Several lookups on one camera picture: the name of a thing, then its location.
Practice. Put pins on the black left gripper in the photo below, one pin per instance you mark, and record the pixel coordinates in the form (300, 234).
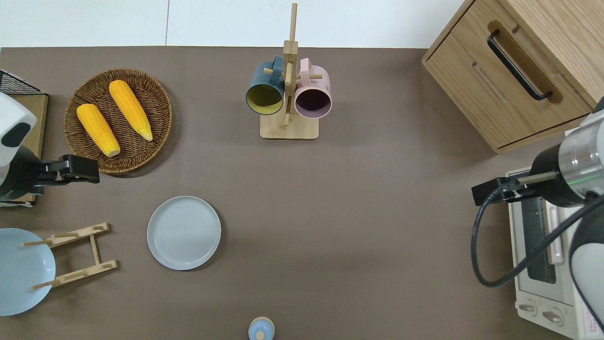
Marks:
(21, 174)

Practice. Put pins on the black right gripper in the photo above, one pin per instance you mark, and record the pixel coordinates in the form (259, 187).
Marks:
(549, 177)

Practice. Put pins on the gray round plate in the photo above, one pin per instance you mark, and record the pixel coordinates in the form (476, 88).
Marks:
(184, 233)

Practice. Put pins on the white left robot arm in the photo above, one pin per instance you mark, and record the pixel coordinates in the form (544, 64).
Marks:
(14, 111)

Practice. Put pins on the wooden plate rack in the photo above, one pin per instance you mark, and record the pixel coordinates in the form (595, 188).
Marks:
(94, 248)

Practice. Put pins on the light blue plate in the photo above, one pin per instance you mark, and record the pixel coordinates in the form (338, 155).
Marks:
(21, 283)

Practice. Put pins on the short yellow corn cob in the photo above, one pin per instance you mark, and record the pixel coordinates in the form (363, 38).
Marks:
(98, 130)

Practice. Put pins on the brown wicker basket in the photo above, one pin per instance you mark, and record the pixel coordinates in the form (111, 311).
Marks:
(141, 151)

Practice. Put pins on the long yellow corn cob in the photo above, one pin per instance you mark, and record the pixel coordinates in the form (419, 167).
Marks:
(130, 109)

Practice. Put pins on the white toaster oven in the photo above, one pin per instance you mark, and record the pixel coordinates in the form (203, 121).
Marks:
(521, 293)

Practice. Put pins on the wooden cabinet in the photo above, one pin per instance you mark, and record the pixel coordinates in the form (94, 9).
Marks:
(472, 80)

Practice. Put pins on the brown table mat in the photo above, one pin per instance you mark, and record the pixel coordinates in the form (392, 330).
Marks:
(377, 236)

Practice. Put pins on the toaster oven knob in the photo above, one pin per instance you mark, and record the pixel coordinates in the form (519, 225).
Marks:
(527, 309)
(552, 316)

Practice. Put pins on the pink mug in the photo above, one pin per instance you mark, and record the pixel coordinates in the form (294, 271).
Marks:
(313, 101)

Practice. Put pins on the dark blue mug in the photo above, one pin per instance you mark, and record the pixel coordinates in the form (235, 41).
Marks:
(264, 97)

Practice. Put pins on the wooden mug tree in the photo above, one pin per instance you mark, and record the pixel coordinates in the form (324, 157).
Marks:
(289, 127)

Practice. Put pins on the small blue bottle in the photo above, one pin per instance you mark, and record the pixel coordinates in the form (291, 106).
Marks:
(261, 329)

